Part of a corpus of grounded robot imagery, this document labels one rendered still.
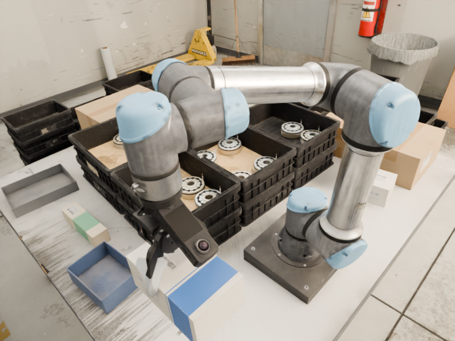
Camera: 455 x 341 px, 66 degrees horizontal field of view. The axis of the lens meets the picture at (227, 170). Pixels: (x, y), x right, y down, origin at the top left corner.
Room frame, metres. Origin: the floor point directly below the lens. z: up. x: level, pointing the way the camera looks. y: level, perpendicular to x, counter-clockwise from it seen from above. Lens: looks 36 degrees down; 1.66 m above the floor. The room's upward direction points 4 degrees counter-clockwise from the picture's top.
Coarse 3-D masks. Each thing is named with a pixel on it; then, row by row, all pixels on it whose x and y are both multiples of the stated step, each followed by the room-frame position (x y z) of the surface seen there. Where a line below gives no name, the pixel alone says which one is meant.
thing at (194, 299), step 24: (168, 264) 0.43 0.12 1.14; (216, 264) 0.42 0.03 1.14; (144, 288) 0.42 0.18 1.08; (168, 288) 0.38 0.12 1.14; (192, 288) 0.37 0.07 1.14; (216, 288) 0.37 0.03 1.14; (240, 288) 0.39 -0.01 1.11; (168, 312) 0.37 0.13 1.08; (192, 312) 0.33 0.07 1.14; (216, 312) 0.34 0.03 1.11; (192, 336) 0.32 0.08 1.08
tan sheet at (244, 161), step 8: (216, 152) 1.29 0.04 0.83; (240, 152) 1.28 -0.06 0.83; (248, 152) 1.27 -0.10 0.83; (224, 160) 1.22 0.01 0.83; (232, 160) 1.22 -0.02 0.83; (240, 160) 1.21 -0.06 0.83; (248, 160) 1.21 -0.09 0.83; (232, 168) 1.16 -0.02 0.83; (240, 168) 1.16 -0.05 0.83; (248, 168) 1.15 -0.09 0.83
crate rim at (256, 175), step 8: (248, 128) 1.31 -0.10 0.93; (264, 136) 1.24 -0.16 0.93; (288, 144) 1.16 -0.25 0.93; (192, 152) 1.15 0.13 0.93; (288, 152) 1.10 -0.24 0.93; (296, 152) 1.12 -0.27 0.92; (208, 160) 1.08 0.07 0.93; (280, 160) 1.06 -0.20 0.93; (224, 168) 1.02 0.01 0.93; (264, 168) 1.01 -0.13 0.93; (272, 168) 1.03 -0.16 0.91; (232, 176) 0.97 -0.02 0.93; (248, 176) 0.97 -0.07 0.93; (256, 176) 0.97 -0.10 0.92; (240, 184) 0.94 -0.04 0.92; (248, 184) 0.95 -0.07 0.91
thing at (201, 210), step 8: (200, 160) 1.08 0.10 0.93; (120, 168) 1.06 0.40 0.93; (216, 168) 1.03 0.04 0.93; (112, 176) 1.02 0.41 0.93; (224, 176) 0.98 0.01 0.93; (120, 184) 0.97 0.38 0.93; (128, 192) 0.93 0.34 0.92; (224, 192) 0.89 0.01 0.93; (232, 192) 0.90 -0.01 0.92; (136, 200) 0.89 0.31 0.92; (216, 200) 0.85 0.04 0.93; (200, 208) 0.82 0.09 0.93; (208, 208) 0.83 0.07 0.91
